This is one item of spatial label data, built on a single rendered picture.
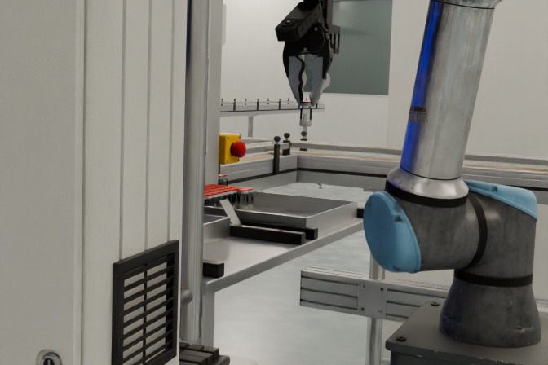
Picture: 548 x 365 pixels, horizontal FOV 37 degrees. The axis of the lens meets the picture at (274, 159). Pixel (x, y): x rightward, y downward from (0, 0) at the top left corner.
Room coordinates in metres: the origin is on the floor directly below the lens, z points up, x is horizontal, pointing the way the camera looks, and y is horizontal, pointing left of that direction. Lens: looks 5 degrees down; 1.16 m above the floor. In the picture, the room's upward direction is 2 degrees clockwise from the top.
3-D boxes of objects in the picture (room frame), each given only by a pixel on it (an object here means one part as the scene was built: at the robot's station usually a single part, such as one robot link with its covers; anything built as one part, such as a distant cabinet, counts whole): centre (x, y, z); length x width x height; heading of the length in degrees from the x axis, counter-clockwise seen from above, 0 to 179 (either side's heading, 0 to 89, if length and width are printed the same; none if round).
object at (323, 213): (1.65, 0.03, 0.90); 0.34 x 0.26 x 0.04; 63
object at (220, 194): (1.69, 0.11, 0.90); 0.18 x 0.02 x 0.05; 153
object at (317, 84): (1.51, -0.08, 1.17); 0.06 x 0.03 x 0.09; 154
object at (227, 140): (1.98, 0.13, 0.99); 0.08 x 0.07 x 0.07; 64
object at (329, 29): (1.52, -0.07, 1.27); 0.09 x 0.08 x 0.12; 154
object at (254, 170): (2.30, 0.13, 0.92); 0.69 x 0.16 x 0.16; 154
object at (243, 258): (1.52, 0.15, 0.87); 0.70 x 0.48 x 0.02; 154
